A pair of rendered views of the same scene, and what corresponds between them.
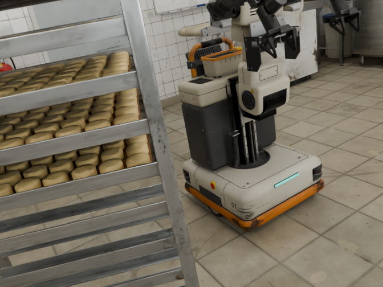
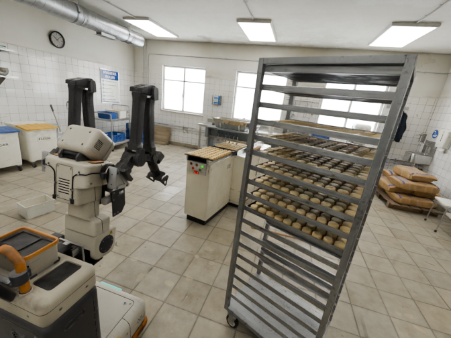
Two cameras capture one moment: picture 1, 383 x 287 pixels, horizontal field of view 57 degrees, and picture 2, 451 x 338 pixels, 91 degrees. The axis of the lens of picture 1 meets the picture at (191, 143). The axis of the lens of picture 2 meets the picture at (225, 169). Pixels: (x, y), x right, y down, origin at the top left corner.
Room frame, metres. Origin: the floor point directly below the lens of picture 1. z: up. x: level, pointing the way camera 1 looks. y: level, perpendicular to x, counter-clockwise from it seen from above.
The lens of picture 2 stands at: (2.06, 0.87, 1.60)
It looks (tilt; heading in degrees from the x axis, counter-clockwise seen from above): 18 degrees down; 223
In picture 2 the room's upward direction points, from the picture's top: 7 degrees clockwise
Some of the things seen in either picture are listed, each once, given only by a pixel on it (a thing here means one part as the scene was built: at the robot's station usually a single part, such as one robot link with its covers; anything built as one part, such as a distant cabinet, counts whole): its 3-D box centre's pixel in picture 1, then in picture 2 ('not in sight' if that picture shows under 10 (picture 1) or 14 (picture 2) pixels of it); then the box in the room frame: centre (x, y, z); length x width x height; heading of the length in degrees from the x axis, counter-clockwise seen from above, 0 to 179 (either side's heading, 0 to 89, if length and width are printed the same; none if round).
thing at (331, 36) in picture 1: (341, 34); not in sight; (5.50, -2.60, 0.33); 0.54 x 0.53 x 0.66; 28
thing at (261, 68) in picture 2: not in sight; (241, 206); (1.05, 0.10, 0.97); 0.03 x 0.03 x 1.70; 6
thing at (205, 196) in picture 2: not in sight; (210, 184); (0.10, -1.23, 0.45); 0.70 x 0.34 x 0.90; 18
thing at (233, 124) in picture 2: not in sight; (232, 124); (-0.38, -1.39, 1.25); 0.56 x 0.29 x 0.14; 108
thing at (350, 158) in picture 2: not in sight; (305, 147); (1.00, 0.40, 1.41); 0.64 x 0.03 x 0.03; 96
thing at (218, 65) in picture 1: (223, 63); (25, 251); (2.06, -0.27, 0.87); 0.23 x 0.15 x 0.11; 118
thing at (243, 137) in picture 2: not in sight; (230, 140); (-0.38, -1.39, 1.01); 0.72 x 0.33 x 0.34; 108
